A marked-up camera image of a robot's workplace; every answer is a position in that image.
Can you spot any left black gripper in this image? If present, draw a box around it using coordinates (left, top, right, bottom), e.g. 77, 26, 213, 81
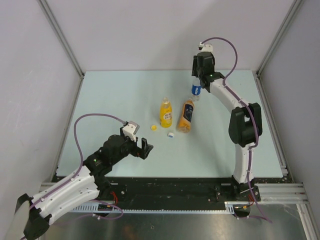
111, 126, 153, 165

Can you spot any yellow bottle cap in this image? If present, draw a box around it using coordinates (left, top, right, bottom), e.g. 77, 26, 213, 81
150, 125, 157, 131

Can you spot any clear Pepsi bottle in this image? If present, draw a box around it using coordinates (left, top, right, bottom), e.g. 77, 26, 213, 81
191, 78, 202, 102

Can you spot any yellow juice bottle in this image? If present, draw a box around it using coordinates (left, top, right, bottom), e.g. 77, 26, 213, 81
159, 97, 173, 128

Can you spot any orange Pocari Sweat bottle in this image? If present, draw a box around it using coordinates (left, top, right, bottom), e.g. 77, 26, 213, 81
176, 98, 195, 133

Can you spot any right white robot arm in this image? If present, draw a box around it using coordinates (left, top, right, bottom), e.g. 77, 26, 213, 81
191, 47, 263, 201

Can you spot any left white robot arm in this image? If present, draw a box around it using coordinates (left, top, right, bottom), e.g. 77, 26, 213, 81
16, 134, 153, 240

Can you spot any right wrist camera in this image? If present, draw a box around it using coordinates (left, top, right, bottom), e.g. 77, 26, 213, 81
198, 43, 213, 53

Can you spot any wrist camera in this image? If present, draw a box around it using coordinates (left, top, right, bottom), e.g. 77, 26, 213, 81
122, 121, 140, 142
198, 43, 213, 53

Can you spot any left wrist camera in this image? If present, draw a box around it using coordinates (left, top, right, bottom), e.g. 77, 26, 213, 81
122, 121, 140, 142

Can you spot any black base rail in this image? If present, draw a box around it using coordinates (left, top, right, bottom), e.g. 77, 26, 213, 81
82, 176, 262, 211

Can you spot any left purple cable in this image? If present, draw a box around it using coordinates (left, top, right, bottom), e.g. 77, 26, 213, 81
19, 113, 127, 240

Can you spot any grey cable duct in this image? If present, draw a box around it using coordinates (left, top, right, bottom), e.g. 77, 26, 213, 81
72, 201, 237, 216

